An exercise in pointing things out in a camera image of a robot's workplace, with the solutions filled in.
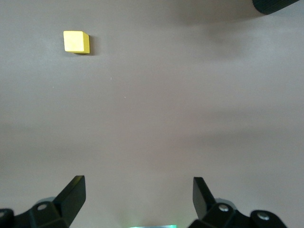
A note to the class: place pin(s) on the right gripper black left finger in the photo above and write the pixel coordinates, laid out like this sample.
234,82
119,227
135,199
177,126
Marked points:
71,202

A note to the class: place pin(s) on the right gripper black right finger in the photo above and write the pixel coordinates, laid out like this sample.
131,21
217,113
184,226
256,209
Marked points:
204,204

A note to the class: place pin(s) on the yellow wooden block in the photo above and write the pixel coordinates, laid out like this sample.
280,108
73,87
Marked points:
73,41

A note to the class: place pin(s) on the black ribbed cylinder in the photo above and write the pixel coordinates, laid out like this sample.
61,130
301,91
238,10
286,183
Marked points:
270,6

